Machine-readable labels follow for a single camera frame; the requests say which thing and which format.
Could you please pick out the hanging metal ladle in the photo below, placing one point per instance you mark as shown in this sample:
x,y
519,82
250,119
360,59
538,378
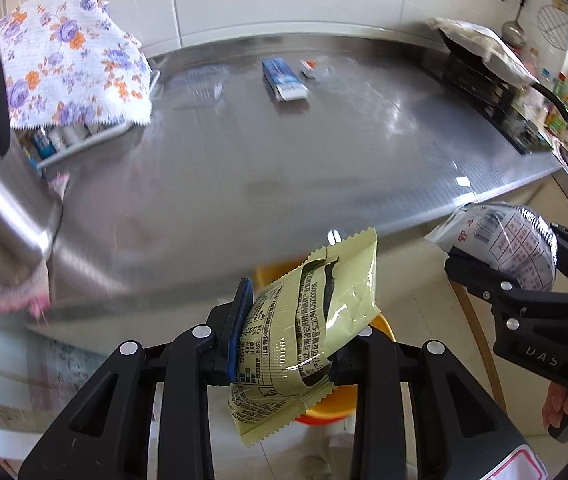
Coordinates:
x,y
512,33

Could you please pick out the silver white wrapper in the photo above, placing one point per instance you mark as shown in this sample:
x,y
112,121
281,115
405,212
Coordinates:
x,y
511,239

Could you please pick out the floral white cloth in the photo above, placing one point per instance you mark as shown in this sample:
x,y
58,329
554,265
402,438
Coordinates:
x,y
66,62

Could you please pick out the pink towel under kettle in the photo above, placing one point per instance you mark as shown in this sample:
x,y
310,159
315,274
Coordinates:
x,y
34,293

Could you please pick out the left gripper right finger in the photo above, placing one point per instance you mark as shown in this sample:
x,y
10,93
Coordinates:
x,y
460,431

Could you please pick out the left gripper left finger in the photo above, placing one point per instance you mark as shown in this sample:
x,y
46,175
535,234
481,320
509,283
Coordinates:
x,y
104,431

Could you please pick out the small orange white box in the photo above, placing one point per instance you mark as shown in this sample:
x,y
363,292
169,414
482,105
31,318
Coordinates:
x,y
309,68

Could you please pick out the blue toothpaste box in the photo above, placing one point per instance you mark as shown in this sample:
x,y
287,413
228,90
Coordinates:
x,y
286,85

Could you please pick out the clear plastic tray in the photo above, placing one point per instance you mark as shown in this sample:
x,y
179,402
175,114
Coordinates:
x,y
201,86

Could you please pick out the yellow-green snack wrapper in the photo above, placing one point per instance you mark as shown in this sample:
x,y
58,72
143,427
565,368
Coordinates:
x,y
292,330

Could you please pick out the white storage tray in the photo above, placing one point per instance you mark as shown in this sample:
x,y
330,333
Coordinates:
x,y
108,134

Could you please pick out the clear plastic bottle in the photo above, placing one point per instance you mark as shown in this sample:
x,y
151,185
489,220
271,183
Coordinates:
x,y
337,72

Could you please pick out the white cloth on stove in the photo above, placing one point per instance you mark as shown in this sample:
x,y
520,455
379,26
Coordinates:
x,y
482,49

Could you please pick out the black gas stove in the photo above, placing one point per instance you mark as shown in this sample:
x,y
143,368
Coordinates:
x,y
494,97

